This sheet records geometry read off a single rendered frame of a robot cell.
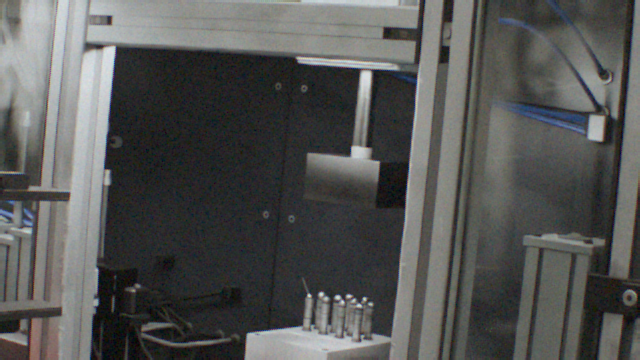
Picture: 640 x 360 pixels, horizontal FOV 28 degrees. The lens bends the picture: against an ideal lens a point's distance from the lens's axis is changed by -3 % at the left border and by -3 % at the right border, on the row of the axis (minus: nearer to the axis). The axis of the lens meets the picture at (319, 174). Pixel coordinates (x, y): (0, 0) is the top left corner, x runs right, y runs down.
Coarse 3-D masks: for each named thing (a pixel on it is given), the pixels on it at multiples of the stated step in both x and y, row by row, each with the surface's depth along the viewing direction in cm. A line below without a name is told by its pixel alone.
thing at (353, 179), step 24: (360, 72) 127; (360, 96) 127; (360, 120) 127; (360, 144) 127; (312, 168) 127; (336, 168) 126; (360, 168) 124; (384, 168) 124; (408, 168) 127; (312, 192) 127; (336, 192) 126; (360, 192) 124; (384, 192) 124
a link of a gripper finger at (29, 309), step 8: (0, 304) 93; (8, 304) 93; (16, 304) 94; (24, 304) 94; (32, 304) 95; (40, 304) 95; (48, 304) 95; (0, 312) 90; (8, 312) 91; (16, 312) 91; (24, 312) 92; (32, 312) 93; (40, 312) 93; (48, 312) 94; (56, 312) 95; (0, 320) 90
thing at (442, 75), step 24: (72, 0) 122; (72, 24) 122; (96, 48) 123; (96, 72) 123; (96, 96) 123; (96, 120) 124; (432, 144) 99; (432, 168) 99; (432, 192) 99; (432, 216) 99; (48, 264) 124; (48, 288) 124
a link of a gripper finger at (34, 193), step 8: (0, 192) 89; (8, 192) 90; (16, 192) 90; (24, 192) 91; (32, 192) 92; (40, 192) 92; (48, 192) 93; (56, 192) 94; (64, 192) 94; (0, 200) 89; (8, 200) 90; (16, 200) 90; (24, 200) 91; (32, 200) 92; (40, 200) 92; (48, 200) 93; (56, 200) 94; (64, 200) 94
